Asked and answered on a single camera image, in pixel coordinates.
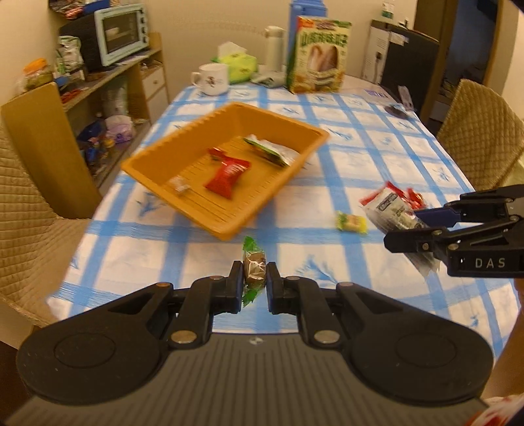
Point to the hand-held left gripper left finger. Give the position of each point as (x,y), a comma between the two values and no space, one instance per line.
(235,286)

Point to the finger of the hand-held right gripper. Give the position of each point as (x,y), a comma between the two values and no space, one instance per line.
(409,241)
(436,217)

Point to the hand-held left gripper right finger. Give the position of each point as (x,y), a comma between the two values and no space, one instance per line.
(273,286)

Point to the green brown candy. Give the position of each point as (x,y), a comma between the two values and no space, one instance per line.
(254,268)

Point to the small red candy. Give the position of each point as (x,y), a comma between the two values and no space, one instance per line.
(415,199)

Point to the clear grey snack packet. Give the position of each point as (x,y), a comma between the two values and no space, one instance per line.
(393,212)

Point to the yellow green candy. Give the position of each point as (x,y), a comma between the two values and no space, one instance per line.
(351,222)

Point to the orange plastic tray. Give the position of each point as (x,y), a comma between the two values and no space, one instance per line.
(245,205)

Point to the large red snack packet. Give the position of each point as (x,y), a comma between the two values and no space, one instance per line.
(227,176)

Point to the tan candy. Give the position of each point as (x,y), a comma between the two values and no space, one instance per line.
(180,184)

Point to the long green snack packet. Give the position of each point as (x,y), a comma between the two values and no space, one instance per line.
(270,151)

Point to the quilted beige chair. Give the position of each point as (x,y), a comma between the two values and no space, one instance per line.
(28,229)
(479,135)

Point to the blue checked tablecloth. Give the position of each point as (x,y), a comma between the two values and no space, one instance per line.
(348,164)

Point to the phone stand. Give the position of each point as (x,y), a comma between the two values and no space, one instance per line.
(399,108)

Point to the flat blue packet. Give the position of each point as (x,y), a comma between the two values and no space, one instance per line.
(376,94)

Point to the black mini fridge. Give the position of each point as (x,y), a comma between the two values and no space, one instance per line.
(409,69)

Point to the person's red patterned clothing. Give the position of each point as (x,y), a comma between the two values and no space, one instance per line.
(495,411)

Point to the purple white bag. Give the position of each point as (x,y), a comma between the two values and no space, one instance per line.
(120,129)

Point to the large sunflower seed bag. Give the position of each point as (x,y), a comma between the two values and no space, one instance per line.
(319,57)

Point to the blue bag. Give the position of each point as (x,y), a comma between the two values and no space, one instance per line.
(91,141)

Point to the crumpled green white wrapper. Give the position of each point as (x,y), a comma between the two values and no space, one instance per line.
(268,80)

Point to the white printed mug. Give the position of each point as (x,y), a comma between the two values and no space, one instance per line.
(213,80)

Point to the green tissue pack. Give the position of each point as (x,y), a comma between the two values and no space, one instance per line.
(239,65)

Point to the wooden shelf unit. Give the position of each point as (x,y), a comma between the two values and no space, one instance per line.
(135,82)

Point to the white thermos bottle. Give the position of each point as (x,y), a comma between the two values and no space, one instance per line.
(274,49)

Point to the blue thermos jug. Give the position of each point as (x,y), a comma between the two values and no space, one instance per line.
(307,10)

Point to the light blue toaster oven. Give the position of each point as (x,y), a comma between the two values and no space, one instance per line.
(120,35)

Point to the silver snack bags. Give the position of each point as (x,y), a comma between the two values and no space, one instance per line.
(69,55)

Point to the jar with orange lid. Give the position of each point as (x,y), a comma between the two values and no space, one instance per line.
(36,75)

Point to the dark red snack bag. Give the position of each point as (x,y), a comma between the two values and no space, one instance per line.
(67,9)

